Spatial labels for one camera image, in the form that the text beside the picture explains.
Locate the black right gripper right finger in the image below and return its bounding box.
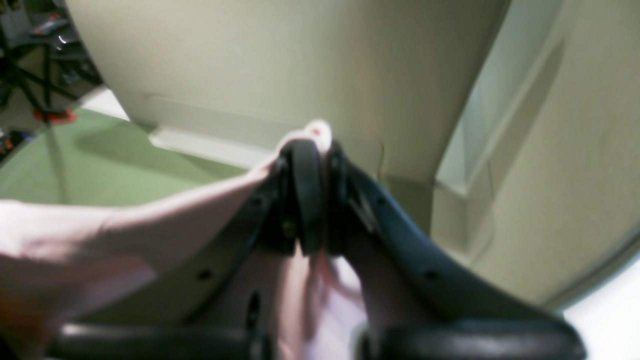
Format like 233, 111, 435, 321
326, 143, 586, 360

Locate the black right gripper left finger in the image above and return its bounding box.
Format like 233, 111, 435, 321
47, 140, 323, 360

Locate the pink t-shirt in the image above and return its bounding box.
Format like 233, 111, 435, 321
0, 119, 363, 360

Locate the green table cloth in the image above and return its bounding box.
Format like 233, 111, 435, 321
0, 109, 245, 207

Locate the red side clamp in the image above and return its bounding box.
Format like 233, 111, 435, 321
32, 109, 77, 125

